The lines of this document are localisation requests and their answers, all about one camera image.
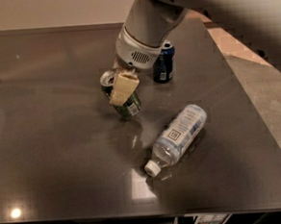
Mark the green soda can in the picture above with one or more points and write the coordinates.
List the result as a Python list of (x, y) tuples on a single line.
[(133, 104)]

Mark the clear plastic water bottle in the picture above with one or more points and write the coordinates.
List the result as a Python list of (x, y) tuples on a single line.
[(173, 142)]

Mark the dark blue soda can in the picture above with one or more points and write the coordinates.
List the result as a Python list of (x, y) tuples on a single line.
[(164, 65)]

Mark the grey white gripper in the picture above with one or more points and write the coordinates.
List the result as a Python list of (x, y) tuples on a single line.
[(133, 54)]

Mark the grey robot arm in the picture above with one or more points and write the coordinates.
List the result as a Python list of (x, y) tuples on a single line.
[(149, 22)]

